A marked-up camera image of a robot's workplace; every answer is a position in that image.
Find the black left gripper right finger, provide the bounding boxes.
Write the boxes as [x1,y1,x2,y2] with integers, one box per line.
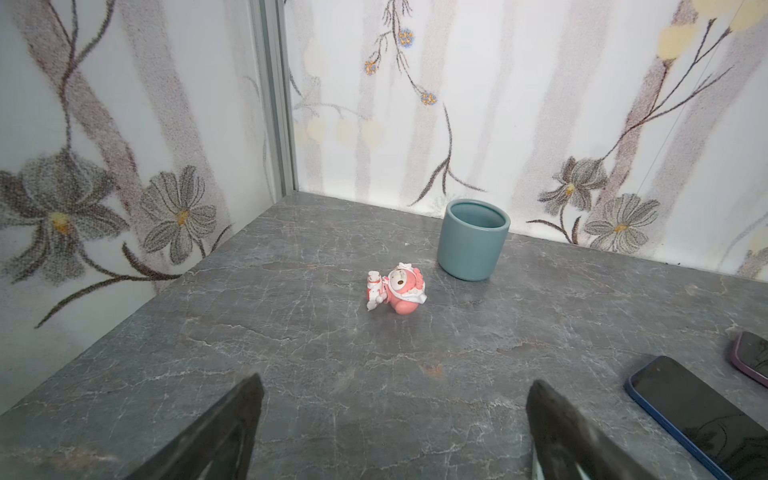
[526,380,653,479]

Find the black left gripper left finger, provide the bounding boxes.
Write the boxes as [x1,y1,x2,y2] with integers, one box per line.
[128,374,265,479]

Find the purple-edged smartphone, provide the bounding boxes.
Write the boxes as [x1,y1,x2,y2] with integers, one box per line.
[730,331,768,388]

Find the blue-edged smartphone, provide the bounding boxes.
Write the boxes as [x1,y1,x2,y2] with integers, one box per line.
[625,356,767,480]

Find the pink pig figurine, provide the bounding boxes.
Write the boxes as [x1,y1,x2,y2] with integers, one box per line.
[366,262,427,315]

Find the teal ceramic cup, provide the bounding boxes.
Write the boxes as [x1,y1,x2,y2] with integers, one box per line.
[437,199,511,282]

